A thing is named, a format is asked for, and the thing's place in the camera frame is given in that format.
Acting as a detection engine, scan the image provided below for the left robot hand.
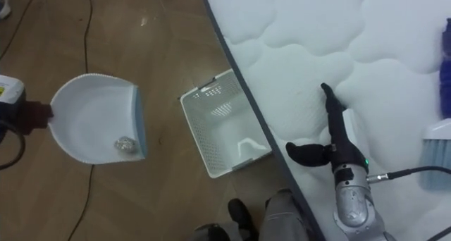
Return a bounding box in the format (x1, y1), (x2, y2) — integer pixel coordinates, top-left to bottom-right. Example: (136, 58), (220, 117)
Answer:
(0, 74), (54, 136)

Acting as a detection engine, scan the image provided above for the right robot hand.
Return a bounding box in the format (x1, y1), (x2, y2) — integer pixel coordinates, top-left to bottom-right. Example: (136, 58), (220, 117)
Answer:
(285, 82), (370, 175)

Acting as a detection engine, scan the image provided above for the white dustpan with blue edge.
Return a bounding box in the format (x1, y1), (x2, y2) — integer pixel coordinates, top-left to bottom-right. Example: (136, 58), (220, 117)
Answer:
(47, 73), (148, 166)

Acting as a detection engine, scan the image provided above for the bed with white quilted mattress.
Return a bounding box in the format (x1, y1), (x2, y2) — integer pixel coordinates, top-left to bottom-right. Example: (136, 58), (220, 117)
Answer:
(201, 0), (451, 241)

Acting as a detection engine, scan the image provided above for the crumpled foil ball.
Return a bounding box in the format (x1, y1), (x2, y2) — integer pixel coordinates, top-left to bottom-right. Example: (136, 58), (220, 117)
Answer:
(113, 135), (138, 154)

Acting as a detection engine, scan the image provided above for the white perforated plastic basket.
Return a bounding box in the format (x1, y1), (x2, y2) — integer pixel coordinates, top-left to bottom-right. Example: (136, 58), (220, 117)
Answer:
(179, 68), (273, 180)

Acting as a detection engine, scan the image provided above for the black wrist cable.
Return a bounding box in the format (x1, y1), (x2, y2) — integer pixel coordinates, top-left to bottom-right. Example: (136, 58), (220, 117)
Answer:
(0, 120), (27, 171)
(366, 165), (451, 184)

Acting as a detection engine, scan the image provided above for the black floor cable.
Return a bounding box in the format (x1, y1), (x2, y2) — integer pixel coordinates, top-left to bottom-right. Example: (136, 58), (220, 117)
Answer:
(0, 0), (40, 61)
(66, 0), (95, 241)

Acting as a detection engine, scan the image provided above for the blue-handled brush with pale bristles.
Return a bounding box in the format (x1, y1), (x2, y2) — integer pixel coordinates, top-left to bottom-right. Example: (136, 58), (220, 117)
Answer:
(418, 18), (451, 192)

